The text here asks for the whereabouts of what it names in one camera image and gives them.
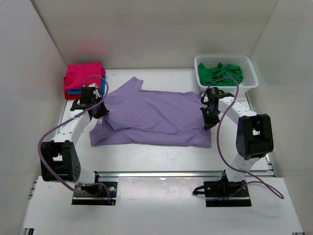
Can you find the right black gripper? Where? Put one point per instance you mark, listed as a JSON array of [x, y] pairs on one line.
[[209, 124]]

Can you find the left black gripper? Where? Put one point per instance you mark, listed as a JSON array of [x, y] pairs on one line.
[[103, 112]]

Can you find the purple t shirt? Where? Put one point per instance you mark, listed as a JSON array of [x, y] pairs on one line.
[[151, 117]]

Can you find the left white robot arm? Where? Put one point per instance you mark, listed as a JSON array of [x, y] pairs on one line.
[[59, 158]]

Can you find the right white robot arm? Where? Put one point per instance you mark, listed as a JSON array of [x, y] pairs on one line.
[[254, 141]]

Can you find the green t shirt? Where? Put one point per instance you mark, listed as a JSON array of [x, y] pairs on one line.
[[209, 75]]

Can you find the pink folded t shirt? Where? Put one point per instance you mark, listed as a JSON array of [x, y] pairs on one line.
[[90, 69]]

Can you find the white plastic basket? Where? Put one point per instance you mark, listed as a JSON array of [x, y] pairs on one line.
[[250, 79]]

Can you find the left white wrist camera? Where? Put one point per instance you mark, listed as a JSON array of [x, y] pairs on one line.
[[94, 85]]

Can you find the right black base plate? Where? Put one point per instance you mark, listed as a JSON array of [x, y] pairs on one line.
[[227, 202]]

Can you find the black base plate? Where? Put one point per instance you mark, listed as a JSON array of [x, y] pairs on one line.
[[96, 195], [227, 202]]

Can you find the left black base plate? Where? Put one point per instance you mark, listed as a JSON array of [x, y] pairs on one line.
[[96, 195]]

